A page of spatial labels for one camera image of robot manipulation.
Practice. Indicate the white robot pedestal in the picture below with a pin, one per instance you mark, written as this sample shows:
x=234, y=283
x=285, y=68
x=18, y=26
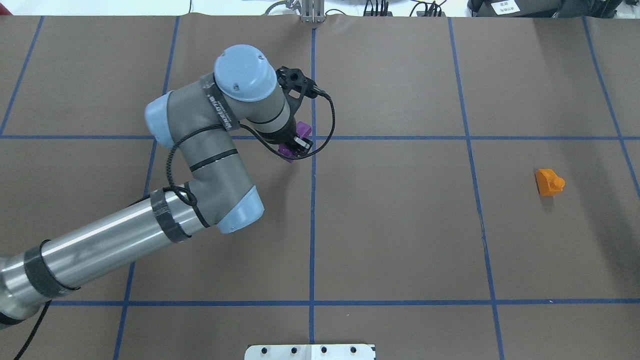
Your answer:
x=339, y=351

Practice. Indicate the purple trapezoid block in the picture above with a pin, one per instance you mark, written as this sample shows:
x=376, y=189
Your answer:
x=300, y=145

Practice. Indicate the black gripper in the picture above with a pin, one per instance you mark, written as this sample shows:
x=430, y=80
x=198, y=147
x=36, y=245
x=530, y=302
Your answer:
x=285, y=136

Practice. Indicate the orange trapezoid block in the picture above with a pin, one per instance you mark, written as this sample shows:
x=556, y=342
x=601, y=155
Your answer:
x=548, y=182

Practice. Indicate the aluminium frame post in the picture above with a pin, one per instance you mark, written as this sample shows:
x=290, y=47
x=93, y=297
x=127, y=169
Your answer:
x=312, y=11

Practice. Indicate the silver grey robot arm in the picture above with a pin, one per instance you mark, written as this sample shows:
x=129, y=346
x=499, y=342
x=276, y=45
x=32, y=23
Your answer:
x=207, y=183

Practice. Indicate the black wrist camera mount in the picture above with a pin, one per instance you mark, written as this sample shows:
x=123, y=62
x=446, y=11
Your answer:
x=296, y=86

